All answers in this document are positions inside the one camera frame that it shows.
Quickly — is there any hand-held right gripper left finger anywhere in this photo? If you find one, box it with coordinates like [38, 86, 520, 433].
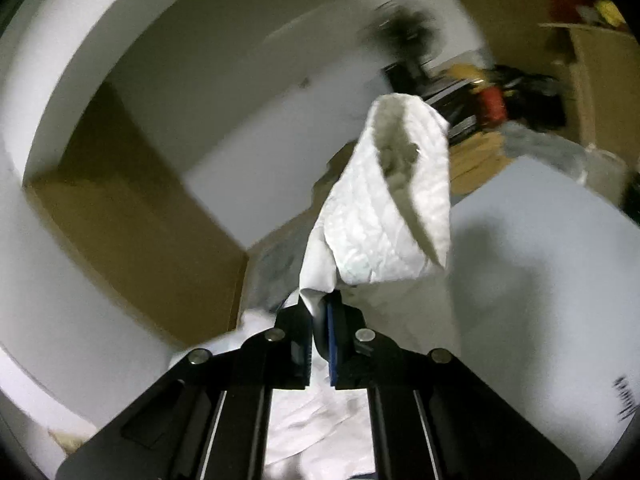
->
[54, 289, 315, 480]

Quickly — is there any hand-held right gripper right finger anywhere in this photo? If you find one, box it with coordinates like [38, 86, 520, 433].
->
[325, 292, 583, 480]

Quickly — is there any white padded jacket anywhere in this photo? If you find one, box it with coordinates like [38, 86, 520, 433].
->
[170, 94, 456, 480]

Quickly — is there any cardboard box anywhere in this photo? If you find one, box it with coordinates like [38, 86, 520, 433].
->
[312, 141, 362, 211]

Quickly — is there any brown wooden door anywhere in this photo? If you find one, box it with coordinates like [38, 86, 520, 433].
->
[24, 81, 250, 347]

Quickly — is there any black storage rack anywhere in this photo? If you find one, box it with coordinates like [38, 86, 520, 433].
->
[384, 61, 482, 145]

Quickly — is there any red bag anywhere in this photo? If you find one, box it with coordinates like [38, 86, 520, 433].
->
[474, 85, 509, 127]

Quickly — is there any yellow item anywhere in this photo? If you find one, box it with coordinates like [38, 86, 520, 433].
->
[444, 62, 487, 84]

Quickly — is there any pile of dark clutter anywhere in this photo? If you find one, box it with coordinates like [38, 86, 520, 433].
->
[492, 64, 569, 132]

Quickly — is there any white plastic bag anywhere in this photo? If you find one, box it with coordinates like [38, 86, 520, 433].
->
[574, 144, 627, 197]

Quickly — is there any black standing fan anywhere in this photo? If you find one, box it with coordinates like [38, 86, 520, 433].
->
[356, 0, 440, 70]

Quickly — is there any large cardboard sheet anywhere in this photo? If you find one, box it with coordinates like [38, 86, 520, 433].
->
[539, 22, 640, 157]

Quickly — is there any brown wooden wardrobe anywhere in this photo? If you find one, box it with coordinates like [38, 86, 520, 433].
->
[444, 0, 557, 63]

